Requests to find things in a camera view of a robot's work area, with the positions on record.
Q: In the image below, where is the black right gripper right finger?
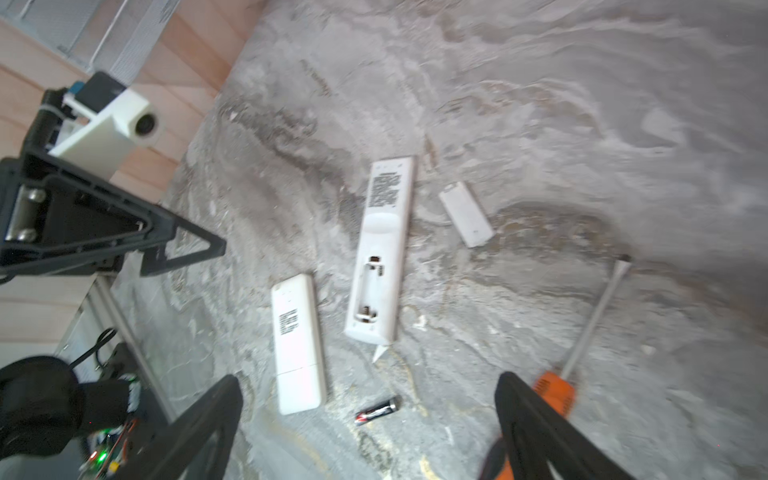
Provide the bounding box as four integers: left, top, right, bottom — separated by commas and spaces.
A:
495, 372, 632, 479

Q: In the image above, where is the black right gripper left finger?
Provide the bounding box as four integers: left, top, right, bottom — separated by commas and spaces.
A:
114, 375, 243, 479

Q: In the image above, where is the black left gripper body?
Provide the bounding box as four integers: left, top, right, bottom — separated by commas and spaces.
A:
1, 89, 150, 276

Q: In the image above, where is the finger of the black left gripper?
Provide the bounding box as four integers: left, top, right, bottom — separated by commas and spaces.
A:
1, 155, 227, 277

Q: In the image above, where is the orange handled screwdriver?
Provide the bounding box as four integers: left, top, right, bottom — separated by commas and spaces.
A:
479, 254, 632, 479

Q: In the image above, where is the black red AAA battery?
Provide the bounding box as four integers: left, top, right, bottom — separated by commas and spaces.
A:
354, 396, 400, 426

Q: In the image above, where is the long white remote control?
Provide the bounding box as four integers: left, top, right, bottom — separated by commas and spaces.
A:
344, 156, 416, 346

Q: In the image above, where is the white battery compartment cover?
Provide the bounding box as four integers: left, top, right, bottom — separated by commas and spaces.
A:
439, 181, 495, 248

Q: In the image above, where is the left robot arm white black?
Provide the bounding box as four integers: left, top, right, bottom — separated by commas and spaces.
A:
1, 89, 226, 458

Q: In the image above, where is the short white remote control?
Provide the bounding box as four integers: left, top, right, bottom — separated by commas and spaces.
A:
271, 273, 327, 416

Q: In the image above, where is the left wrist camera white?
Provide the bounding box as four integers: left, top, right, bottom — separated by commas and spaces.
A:
46, 71, 164, 180

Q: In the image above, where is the white wire mesh shelf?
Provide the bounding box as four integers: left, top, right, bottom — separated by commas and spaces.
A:
1, 0, 179, 85

